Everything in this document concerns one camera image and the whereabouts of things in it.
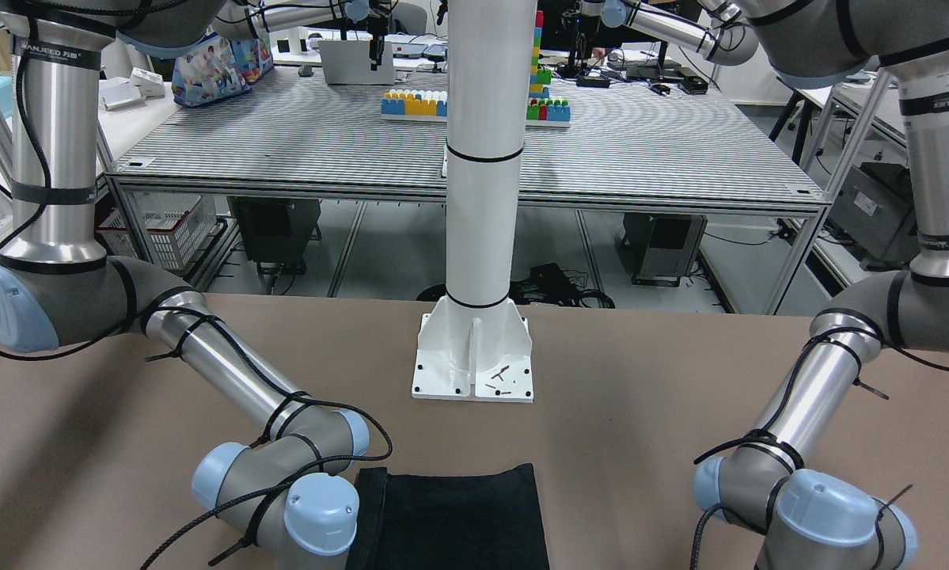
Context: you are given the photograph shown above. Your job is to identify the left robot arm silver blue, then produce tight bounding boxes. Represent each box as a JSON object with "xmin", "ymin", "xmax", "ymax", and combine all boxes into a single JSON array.
[{"xmin": 694, "ymin": 1, "xmax": 949, "ymax": 569}]

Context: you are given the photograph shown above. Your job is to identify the striped metal work table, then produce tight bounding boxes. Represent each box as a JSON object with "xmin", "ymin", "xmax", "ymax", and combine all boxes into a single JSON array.
[{"xmin": 116, "ymin": 67, "xmax": 829, "ymax": 218}]

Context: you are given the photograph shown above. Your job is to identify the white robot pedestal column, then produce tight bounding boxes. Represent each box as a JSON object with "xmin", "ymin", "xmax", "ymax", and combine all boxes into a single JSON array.
[{"xmin": 412, "ymin": 1, "xmax": 537, "ymax": 403}]

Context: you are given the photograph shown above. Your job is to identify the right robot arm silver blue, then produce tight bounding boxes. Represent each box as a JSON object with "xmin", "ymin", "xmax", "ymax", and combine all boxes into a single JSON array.
[{"xmin": 0, "ymin": 1, "xmax": 370, "ymax": 569}]

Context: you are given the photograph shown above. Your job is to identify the black printed t-shirt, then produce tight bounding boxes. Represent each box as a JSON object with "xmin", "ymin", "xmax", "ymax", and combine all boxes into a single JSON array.
[{"xmin": 347, "ymin": 463, "xmax": 549, "ymax": 569}]

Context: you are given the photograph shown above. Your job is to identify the colourful toy brick set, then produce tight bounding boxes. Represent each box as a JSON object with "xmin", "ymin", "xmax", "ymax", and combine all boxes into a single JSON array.
[{"xmin": 381, "ymin": 10, "xmax": 572, "ymax": 127}]

